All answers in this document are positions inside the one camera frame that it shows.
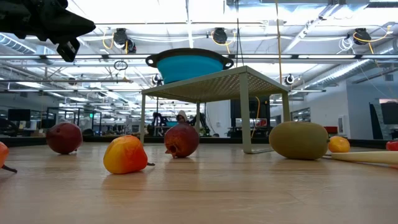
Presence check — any black aluminium frame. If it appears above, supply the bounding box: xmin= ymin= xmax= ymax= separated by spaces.
xmin=0 ymin=135 xmax=398 ymax=150

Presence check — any brown kiwi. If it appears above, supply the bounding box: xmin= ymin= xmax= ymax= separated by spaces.
xmin=269 ymin=121 xmax=330 ymax=161

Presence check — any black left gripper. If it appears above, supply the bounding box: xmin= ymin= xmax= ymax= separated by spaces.
xmin=0 ymin=0 xmax=96 ymax=62

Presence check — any silver ventilation duct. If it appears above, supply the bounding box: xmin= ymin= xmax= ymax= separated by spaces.
xmin=0 ymin=37 xmax=56 ymax=65
xmin=306 ymin=39 xmax=398 ymax=91

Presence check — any blue grey collapsible colander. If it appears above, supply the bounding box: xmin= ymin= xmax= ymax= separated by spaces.
xmin=145 ymin=47 xmax=234 ymax=85

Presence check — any small round orange fruit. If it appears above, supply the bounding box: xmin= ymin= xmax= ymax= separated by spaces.
xmin=328 ymin=136 xmax=351 ymax=154

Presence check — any black monitor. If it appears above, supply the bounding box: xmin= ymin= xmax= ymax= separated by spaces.
xmin=7 ymin=108 xmax=32 ymax=122

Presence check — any pale green perforated metal rack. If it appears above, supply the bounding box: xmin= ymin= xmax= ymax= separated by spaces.
xmin=140 ymin=65 xmax=292 ymax=155

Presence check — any knife with cream handle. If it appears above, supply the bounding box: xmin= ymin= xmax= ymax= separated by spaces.
xmin=325 ymin=151 xmax=398 ymax=166

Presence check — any person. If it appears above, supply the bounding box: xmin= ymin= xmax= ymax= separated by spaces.
xmin=175 ymin=110 xmax=188 ymax=124

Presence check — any dark red pomegranate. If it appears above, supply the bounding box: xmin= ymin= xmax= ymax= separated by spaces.
xmin=164 ymin=123 xmax=201 ymax=159
xmin=45 ymin=121 xmax=84 ymax=156

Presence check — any black cabinet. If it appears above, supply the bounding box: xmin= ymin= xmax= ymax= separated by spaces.
xmin=229 ymin=95 xmax=271 ymax=138

